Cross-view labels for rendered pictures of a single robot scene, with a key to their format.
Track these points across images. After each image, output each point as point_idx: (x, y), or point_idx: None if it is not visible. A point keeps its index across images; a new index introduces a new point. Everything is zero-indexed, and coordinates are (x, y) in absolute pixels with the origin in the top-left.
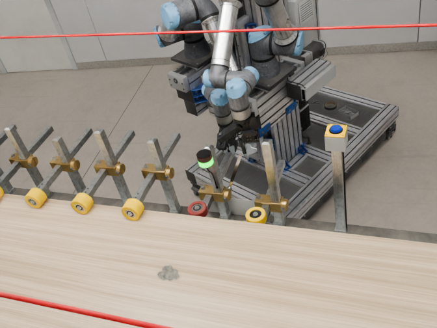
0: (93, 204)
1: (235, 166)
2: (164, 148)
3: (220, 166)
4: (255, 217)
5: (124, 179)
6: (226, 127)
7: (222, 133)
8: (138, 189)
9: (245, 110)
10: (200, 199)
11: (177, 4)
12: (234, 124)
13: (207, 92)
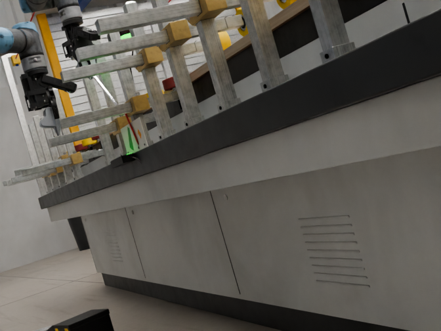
0: (239, 39)
1: (102, 85)
2: (103, 62)
3: (90, 111)
4: None
5: (171, 70)
6: (83, 29)
7: (92, 29)
8: (188, 43)
9: (62, 22)
10: (149, 106)
11: None
12: (80, 27)
13: (14, 29)
